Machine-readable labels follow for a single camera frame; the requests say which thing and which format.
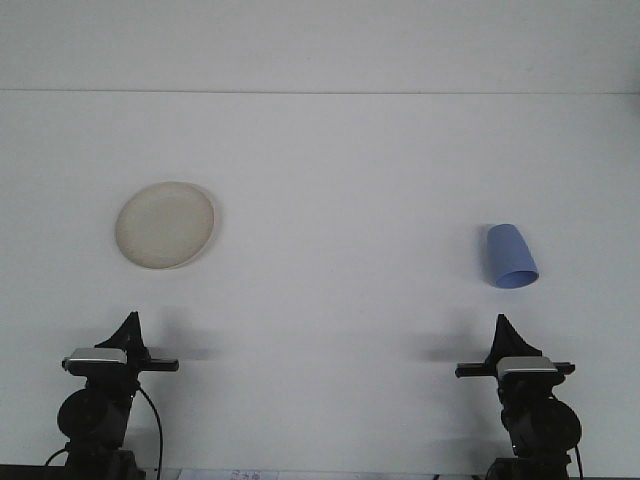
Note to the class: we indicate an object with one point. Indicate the pale blue cup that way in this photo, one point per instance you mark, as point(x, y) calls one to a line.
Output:
point(510, 255)

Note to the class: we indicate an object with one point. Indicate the pale round plate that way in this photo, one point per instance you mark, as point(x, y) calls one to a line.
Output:
point(165, 225)

